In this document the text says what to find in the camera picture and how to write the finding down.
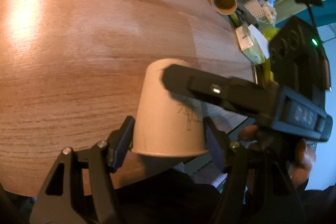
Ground beige paper cup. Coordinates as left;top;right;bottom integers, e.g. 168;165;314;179
131;59;208;157

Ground brown paper cup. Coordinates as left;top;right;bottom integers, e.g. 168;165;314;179
211;0;237;15

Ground person's right hand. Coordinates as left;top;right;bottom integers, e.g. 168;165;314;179
238;125;316;189

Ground yellow-green plastic bag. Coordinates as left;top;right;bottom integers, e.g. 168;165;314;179
259;26;280;84

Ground tissue pack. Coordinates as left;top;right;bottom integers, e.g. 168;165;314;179
235;24;270;65

